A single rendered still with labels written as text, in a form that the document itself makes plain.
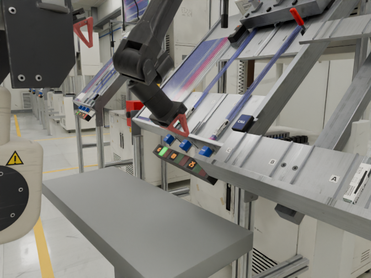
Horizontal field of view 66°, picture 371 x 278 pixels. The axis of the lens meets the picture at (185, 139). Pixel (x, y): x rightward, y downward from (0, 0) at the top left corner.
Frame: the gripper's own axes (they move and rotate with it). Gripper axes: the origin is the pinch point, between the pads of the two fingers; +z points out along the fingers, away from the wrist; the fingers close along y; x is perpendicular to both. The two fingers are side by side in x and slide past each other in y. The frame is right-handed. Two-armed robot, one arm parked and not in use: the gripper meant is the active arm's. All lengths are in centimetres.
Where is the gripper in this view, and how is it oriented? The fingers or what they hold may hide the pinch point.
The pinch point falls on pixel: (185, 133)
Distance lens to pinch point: 76.2
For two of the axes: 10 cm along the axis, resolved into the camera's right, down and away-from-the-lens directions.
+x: -6.2, 7.5, -2.3
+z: 5.9, 6.4, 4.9
